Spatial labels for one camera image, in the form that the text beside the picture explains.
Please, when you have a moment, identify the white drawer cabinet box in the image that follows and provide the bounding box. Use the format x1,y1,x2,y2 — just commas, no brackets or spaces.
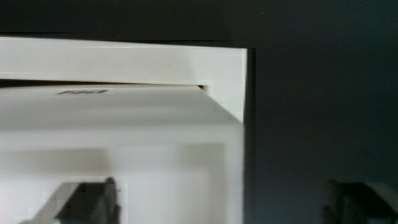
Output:
0,37,246,224

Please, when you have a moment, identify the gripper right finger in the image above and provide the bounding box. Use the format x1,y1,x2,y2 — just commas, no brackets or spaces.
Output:
321,180,398,224

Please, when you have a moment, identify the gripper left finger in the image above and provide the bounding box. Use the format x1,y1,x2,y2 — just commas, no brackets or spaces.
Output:
19,177,120,224

